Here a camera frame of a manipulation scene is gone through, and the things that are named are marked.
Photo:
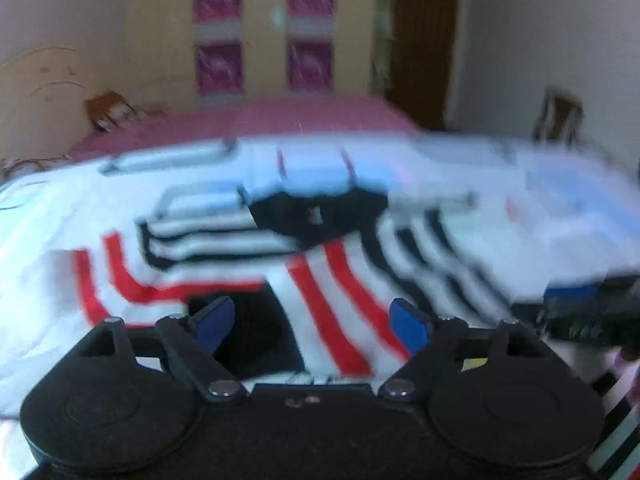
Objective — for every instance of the pink bedsheet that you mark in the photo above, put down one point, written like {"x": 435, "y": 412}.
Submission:
{"x": 280, "y": 117}

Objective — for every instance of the red black white striped sweater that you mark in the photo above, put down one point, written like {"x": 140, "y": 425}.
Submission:
{"x": 345, "y": 280}

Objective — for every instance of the wooden chair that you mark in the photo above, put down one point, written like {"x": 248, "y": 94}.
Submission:
{"x": 557, "y": 115}

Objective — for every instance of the cream round headboard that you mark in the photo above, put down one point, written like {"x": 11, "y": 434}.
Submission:
{"x": 40, "y": 90}

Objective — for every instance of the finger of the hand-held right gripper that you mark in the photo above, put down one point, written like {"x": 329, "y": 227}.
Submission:
{"x": 585, "y": 331}
{"x": 575, "y": 294}

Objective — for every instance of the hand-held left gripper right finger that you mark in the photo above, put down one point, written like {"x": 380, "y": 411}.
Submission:
{"x": 409, "y": 324}

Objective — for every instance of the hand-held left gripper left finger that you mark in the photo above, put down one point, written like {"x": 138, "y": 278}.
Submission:
{"x": 216, "y": 316}

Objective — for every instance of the brown wooden door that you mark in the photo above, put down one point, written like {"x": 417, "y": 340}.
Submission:
{"x": 425, "y": 45}

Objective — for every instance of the cream wardrobe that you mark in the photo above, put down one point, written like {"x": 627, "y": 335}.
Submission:
{"x": 265, "y": 25}

